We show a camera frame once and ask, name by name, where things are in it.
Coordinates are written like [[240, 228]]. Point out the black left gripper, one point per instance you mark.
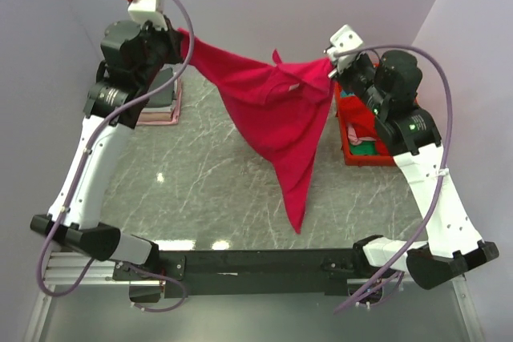
[[171, 36]]

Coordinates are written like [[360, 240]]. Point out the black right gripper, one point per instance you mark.
[[363, 59]]

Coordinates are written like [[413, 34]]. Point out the crimson t shirt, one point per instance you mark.
[[279, 108]]

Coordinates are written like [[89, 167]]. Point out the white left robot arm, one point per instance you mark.
[[110, 116]]

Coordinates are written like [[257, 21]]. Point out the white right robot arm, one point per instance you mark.
[[388, 90]]

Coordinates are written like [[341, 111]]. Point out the red t shirt in bin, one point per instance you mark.
[[353, 111]]

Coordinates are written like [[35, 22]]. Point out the pink garment in bin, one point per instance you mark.
[[354, 139]]

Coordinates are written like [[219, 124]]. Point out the pink folded shirt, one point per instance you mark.
[[178, 104]]

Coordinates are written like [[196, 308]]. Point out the red plastic bin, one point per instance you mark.
[[383, 159]]

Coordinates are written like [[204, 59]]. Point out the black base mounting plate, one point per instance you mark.
[[236, 272]]

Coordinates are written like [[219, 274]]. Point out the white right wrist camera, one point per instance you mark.
[[345, 39]]

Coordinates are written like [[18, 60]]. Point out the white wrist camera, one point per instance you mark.
[[143, 11], [345, 39]]

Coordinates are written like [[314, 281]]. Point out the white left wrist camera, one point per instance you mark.
[[143, 11]]

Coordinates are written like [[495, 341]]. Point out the aluminium frame rail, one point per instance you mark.
[[65, 267]]

